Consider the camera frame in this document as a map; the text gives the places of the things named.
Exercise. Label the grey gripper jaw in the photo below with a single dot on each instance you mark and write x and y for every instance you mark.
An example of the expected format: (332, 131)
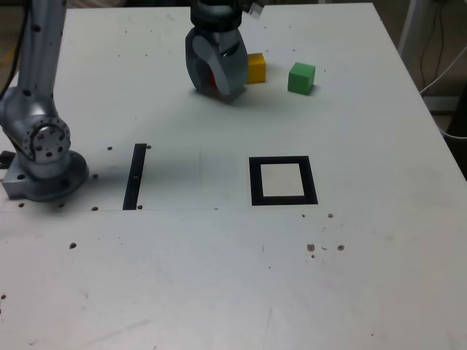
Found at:
(231, 69)
(193, 69)

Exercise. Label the red cube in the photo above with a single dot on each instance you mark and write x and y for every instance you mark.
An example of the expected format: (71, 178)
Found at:
(212, 80)

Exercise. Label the yellow cube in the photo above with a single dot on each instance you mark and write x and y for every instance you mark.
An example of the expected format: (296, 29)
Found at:
(257, 69)

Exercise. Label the green cube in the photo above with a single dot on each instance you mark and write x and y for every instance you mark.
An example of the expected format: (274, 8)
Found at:
(301, 78)

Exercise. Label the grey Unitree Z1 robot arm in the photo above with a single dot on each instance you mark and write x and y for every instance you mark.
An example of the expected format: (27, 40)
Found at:
(36, 73)

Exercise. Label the black tape square outline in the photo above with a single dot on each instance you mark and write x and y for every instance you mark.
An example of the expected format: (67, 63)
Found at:
(255, 182)

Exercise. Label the black tape strip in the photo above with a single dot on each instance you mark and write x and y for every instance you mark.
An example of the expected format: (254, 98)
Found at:
(133, 182)

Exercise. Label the black base connector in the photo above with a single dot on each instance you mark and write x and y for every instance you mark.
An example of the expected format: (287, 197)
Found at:
(6, 158)

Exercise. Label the white frame post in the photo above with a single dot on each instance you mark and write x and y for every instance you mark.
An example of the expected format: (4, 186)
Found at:
(410, 33)

